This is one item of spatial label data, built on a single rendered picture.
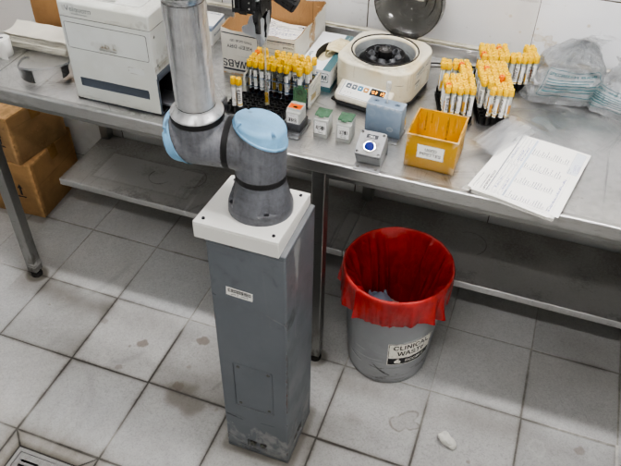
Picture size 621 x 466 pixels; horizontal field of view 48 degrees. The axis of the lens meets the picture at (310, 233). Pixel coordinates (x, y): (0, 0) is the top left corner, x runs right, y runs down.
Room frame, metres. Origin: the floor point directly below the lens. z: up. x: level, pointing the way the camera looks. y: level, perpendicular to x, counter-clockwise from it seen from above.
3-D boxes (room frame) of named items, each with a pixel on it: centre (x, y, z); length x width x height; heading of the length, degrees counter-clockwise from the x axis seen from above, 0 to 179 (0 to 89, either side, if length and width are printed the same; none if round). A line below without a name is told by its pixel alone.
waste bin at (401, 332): (1.57, -0.27, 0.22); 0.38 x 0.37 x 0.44; 71
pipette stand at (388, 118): (1.61, -0.20, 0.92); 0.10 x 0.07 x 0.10; 66
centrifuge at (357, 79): (1.86, -0.20, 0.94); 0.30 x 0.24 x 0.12; 152
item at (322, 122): (1.62, -0.03, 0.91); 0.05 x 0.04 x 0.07; 161
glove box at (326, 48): (1.96, -0.05, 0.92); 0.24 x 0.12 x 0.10; 161
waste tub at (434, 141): (1.52, -0.32, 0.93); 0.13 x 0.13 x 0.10; 70
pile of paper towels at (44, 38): (2.10, 0.88, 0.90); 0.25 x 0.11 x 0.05; 71
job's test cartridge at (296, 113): (1.63, 0.05, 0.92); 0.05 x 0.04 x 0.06; 159
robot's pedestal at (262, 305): (1.25, 0.12, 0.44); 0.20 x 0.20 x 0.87; 71
